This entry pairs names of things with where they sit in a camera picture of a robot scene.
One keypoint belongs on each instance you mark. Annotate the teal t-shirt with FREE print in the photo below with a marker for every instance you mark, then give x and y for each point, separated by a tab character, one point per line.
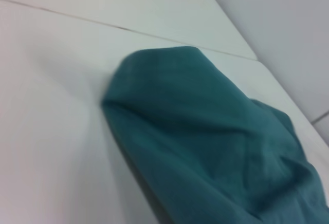
205	144

